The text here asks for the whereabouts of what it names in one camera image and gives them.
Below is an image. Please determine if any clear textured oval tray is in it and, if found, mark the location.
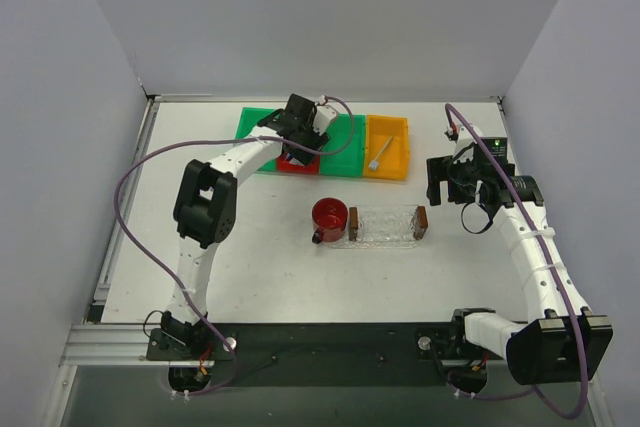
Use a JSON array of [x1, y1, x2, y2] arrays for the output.
[[329, 206, 421, 251]]

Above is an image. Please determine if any red bin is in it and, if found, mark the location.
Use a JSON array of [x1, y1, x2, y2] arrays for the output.
[[276, 155, 320, 175]]

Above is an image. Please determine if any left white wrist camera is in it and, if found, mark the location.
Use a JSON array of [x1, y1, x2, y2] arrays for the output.
[[313, 103, 339, 134]]

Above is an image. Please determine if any white toothbrush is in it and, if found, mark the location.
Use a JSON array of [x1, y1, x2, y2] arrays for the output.
[[368, 136, 394, 171]]

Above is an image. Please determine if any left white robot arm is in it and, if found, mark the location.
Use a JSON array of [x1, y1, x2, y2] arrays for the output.
[[160, 94, 338, 359]]

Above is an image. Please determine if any left green bin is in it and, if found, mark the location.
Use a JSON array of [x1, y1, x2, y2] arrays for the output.
[[235, 107, 277, 173]]

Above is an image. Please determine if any yellow bin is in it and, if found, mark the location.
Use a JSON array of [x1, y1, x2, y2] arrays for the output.
[[362, 115, 410, 181]]

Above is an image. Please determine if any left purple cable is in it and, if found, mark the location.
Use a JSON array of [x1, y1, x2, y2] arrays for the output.
[[113, 95, 367, 396]]

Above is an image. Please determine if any right green bin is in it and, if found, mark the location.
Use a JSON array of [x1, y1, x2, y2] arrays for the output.
[[319, 111, 367, 178]]

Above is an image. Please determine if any aluminium frame rail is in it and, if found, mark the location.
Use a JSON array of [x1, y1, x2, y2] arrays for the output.
[[59, 324, 156, 367]]

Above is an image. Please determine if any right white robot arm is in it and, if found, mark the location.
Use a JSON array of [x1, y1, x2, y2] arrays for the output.
[[426, 144, 613, 385]]

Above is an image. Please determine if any red mug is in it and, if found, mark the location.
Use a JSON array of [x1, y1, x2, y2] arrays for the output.
[[311, 197, 349, 245]]

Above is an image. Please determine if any green bin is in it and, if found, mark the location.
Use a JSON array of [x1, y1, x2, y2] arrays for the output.
[[319, 111, 367, 178], [235, 107, 277, 173]]

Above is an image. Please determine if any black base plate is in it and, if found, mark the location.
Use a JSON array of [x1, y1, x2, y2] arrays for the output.
[[144, 321, 501, 388]]

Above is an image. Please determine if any clear holder with wooden ends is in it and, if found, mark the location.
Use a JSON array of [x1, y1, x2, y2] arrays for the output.
[[347, 202, 431, 244]]

